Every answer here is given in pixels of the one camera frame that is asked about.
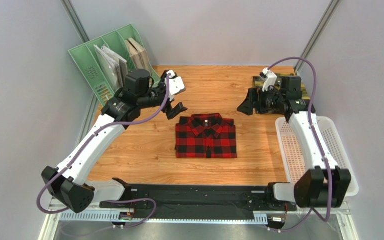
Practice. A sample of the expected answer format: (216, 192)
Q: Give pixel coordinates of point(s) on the white plastic basket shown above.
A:
(292, 156)

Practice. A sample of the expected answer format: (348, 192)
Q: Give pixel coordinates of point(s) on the red black plaid shirt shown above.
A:
(209, 136)

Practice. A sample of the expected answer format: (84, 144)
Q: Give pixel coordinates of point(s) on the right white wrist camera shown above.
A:
(269, 79)

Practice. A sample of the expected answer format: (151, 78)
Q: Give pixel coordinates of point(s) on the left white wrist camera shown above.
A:
(176, 86)

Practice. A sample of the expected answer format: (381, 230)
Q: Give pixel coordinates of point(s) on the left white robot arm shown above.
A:
(135, 103)

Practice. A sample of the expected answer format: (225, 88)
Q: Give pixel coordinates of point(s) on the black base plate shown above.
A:
(199, 202)

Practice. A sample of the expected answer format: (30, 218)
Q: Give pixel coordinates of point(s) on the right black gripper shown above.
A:
(256, 101)

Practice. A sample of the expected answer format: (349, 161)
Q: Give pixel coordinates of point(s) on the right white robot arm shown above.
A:
(325, 183)

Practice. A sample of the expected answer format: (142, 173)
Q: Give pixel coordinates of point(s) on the aluminium frame rail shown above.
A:
(96, 223)

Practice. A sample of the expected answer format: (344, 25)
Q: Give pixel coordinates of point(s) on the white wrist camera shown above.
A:
(269, 79)
(176, 86)

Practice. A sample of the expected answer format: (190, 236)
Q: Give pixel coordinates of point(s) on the brown books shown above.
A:
(140, 56)

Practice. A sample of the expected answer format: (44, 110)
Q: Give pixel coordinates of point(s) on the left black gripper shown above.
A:
(172, 112)

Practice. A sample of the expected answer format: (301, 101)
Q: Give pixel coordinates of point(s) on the grey spiral notebooks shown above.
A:
(113, 65)

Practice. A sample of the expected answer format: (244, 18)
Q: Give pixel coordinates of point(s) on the green file organizer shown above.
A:
(86, 60)

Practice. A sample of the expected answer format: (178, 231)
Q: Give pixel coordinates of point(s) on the yellow plaid folded shirt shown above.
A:
(257, 81)

